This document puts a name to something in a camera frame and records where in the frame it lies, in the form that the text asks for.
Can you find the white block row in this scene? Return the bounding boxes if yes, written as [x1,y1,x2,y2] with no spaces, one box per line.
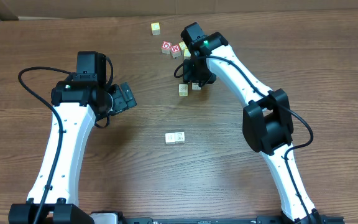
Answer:
[191,83,201,90]
[178,84,188,96]
[175,132,185,144]

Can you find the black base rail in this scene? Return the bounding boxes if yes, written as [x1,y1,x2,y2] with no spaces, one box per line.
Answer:
[68,216,346,224]

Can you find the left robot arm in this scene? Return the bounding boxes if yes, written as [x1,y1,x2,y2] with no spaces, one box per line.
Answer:
[8,51,137,224]

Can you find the red M wooden block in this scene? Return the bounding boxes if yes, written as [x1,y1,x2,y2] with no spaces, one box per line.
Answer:
[170,44,181,58]

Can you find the yellow block upper cluster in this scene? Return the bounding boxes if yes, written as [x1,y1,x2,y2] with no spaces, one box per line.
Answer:
[179,42,187,51]

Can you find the red O wooden block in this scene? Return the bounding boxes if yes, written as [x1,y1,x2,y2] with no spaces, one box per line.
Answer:
[161,41,172,55]

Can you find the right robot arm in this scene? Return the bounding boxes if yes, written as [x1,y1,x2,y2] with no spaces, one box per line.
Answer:
[180,22,321,223]

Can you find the cardboard box back edge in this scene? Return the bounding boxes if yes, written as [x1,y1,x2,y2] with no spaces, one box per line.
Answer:
[0,0,358,20]

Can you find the yellow block cluster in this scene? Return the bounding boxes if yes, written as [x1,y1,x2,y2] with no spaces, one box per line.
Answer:
[179,42,187,51]
[183,49,191,60]

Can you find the white block single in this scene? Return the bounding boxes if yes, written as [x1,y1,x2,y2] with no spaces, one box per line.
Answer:
[165,133,176,145]

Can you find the yellow block lower cluster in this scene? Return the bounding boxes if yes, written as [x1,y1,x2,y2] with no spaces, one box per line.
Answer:
[183,49,191,60]

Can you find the far yellow wooden block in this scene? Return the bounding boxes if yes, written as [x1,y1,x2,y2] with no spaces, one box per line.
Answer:
[150,22,161,35]

